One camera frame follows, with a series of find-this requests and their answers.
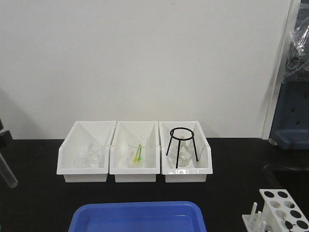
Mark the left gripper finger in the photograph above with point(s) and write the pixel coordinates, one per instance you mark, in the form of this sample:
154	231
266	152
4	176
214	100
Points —
5	136

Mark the clear glass test tube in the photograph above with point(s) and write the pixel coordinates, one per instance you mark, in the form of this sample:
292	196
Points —
7	173

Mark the blue pegboard drying rack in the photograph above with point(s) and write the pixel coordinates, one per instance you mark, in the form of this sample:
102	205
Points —
290	127

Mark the white test tube rack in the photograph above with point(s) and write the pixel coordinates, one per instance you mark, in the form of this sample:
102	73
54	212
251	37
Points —
280	214

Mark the plastic bag of tubes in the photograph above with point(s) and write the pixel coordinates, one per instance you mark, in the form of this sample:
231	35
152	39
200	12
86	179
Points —
297	65

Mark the left white storage bin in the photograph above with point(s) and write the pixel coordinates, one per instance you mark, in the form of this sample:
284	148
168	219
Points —
81	134

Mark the white storage bin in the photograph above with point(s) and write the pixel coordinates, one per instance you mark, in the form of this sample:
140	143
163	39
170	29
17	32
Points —
196	171
81	134
124	132

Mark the glass beakers in left bin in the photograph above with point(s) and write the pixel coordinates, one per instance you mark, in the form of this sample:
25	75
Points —
90	156

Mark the middle white storage bin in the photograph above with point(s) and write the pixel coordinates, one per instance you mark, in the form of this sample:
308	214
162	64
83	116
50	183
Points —
124	132

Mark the glass beaker with sticks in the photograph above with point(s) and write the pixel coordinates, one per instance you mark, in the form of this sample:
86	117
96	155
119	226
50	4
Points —
136	152

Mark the glass alcohol lamp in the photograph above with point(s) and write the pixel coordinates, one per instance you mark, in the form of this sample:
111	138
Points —
178	152

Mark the right white storage bin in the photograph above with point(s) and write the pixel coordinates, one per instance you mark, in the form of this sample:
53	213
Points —
196	171

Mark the black metal tripod stand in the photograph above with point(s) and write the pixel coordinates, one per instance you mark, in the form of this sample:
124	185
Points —
188	134

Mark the blue plastic tray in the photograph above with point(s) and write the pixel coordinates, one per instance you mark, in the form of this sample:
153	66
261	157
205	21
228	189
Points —
167	216

